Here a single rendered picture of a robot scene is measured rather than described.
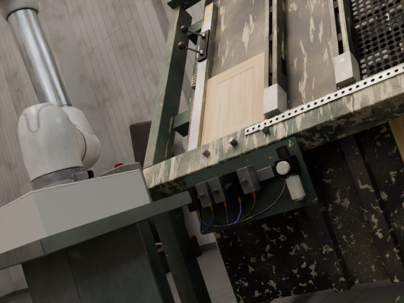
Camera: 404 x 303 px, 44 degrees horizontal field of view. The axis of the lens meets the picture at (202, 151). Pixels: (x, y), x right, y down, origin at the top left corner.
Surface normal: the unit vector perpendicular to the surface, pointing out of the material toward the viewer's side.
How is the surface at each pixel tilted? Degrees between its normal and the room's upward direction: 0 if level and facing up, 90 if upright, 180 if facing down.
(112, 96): 90
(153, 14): 90
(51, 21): 90
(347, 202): 90
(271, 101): 51
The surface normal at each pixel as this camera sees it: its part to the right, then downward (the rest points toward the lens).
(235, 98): -0.62, -0.50
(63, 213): 0.70, -0.29
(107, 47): -0.64, 0.16
